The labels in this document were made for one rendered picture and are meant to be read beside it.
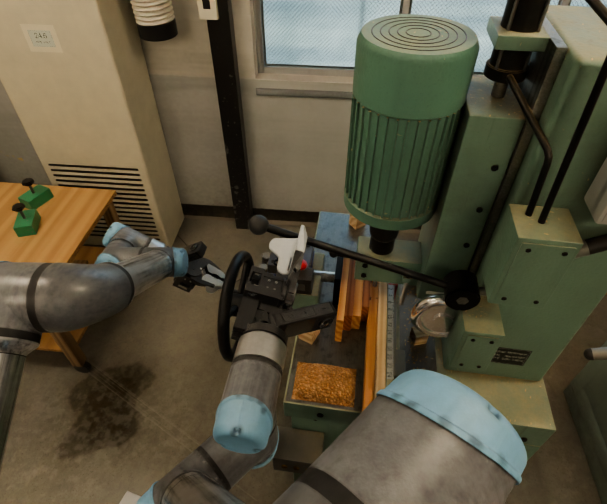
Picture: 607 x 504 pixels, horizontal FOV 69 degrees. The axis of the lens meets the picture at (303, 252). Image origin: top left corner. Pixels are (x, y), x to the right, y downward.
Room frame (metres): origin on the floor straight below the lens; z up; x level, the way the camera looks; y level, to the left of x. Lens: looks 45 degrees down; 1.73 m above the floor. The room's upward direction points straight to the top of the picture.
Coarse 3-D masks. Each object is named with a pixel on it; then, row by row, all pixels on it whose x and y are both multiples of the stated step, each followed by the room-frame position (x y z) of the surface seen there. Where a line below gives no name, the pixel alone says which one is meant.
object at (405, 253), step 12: (360, 240) 0.70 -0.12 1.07; (396, 240) 0.70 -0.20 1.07; (360, 252) 0.66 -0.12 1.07; (372, 252) 0.66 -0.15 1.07; (396, 252) 0.66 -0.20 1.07; (408, 252) 0.66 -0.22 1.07; (420, 252) 0.66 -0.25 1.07; (360, 264) 0.64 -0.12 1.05; (396, 264) 0.63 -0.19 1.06; (408, 264) 0.63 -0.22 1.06; (420, 264) 0.63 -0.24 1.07; (360, 276) 0.64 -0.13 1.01; (372, 276) 0.64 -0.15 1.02; (384, 276) 0.64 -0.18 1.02; (396, 276) 0.63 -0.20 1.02
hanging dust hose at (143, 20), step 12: (132, 0) 1.86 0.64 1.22; (144, 0) 1.83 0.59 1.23; (156, 0) 1.85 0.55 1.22; (168, 0) 1.89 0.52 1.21; (144, 12) 1.84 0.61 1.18; (156, 12) 1.84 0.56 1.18; (168, 12) 1.89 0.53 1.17; (144, 24) 1.83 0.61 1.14; (156, 24) 1.83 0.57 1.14; (168, 24) 1.86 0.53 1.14; (144, 36) 1.84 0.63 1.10; (156, 36) 1.83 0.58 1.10; (168, 36) 1.85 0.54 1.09
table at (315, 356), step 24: (336, 216) 0.98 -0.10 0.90; (336, 240) 0.88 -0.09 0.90; (360, 336) 0.56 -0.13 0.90; (312, 360) 0.50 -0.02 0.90; (336, 360) 0.50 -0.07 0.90; (360, 360) 0.50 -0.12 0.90; (288, 384) 0.45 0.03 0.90; (360, 384) 0.45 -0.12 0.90; (288, 408) 0.41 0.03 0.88; (312, 408) 0.40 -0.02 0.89; (336, 408) 0.40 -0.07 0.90; (360, 408) 0.40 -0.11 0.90
